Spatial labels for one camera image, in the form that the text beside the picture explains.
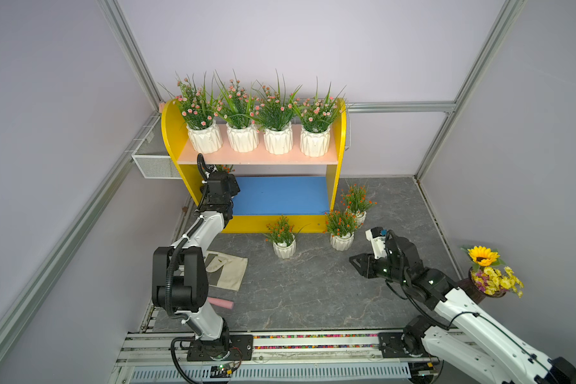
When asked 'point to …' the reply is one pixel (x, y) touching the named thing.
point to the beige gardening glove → (225, 270)
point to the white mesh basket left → (154, 166)
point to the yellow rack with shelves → (264, 204)
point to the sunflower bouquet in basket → (488, 275)
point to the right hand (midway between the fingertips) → (353, 257)
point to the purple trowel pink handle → (224, 303)
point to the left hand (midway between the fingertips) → (222, 180)
